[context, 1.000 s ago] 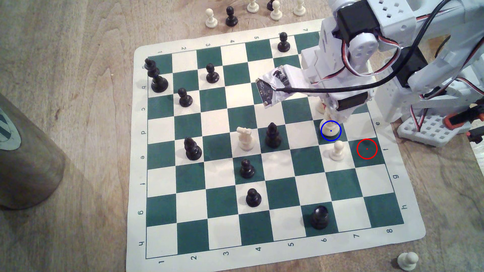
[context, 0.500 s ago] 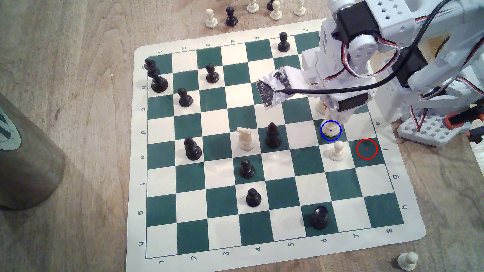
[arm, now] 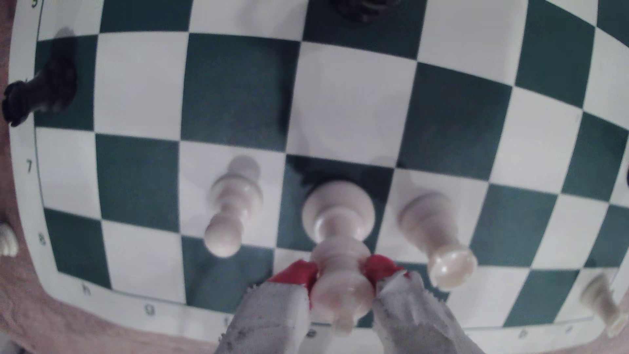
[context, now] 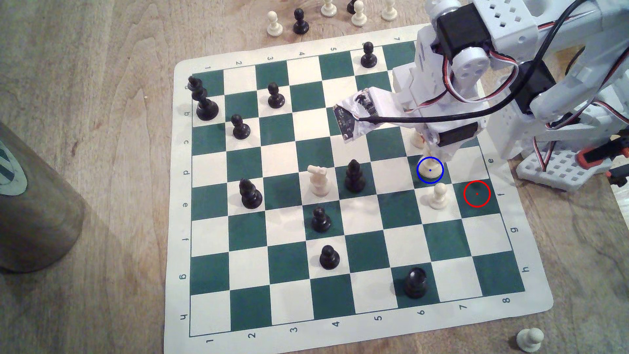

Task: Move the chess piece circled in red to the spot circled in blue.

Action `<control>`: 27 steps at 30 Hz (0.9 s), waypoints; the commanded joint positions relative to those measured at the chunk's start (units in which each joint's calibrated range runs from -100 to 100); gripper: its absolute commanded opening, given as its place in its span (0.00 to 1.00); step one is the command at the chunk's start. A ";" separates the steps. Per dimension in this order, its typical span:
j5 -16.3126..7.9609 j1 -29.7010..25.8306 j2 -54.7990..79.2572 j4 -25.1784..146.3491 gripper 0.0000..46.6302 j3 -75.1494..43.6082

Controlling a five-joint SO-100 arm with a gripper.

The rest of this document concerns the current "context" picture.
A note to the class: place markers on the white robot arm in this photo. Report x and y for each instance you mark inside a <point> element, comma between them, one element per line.
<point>511,22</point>

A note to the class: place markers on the black pawn chess piece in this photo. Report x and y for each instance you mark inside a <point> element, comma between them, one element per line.
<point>275,98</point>
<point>321,222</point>
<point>300,23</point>
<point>240,129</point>
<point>329,259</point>
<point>368,58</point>

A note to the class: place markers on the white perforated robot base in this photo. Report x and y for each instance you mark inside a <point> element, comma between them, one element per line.
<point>558,169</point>

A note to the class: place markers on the tall white chess piece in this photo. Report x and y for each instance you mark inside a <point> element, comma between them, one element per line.
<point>428,173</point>

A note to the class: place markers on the green white chessboard mat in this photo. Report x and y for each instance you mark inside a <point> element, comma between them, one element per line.
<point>354,216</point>

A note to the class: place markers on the white knight chess piece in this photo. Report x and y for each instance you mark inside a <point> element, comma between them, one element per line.
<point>319,182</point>

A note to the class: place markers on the white pawn chess piece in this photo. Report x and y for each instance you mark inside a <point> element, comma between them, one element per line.
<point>529,340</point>
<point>389,11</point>
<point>329,8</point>
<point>274,25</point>
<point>359,15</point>
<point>438,198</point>

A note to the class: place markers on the black rook chess piece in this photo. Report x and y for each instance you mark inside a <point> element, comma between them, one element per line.
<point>415,284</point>

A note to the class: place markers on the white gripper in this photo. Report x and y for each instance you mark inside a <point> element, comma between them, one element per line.
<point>456,137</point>

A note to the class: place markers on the brown cylinder with label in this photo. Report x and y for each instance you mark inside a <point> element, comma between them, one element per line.
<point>34,216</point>

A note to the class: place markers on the black king chess piece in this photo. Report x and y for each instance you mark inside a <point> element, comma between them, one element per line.
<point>205,105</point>

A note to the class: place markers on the orange black clamp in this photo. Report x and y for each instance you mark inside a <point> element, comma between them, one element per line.
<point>602,153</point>

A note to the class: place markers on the white rook chess piece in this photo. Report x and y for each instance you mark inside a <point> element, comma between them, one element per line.
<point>416,141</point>

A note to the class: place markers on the taped camera circuit board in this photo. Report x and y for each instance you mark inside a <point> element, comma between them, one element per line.
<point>358,115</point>

